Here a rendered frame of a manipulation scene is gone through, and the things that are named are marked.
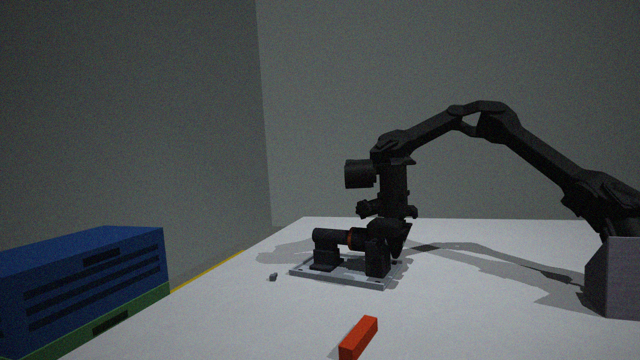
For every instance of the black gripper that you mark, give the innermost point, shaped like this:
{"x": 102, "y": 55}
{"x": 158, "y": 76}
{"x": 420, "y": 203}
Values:
{"x": 393, "y": 226}

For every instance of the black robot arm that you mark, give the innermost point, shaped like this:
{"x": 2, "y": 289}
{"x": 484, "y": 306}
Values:
{"x": 611, "y": 207}

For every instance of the red-brown rectangular block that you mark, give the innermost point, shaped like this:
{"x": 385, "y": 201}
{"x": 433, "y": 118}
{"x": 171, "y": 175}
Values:
{"x": 358, "y": 338}

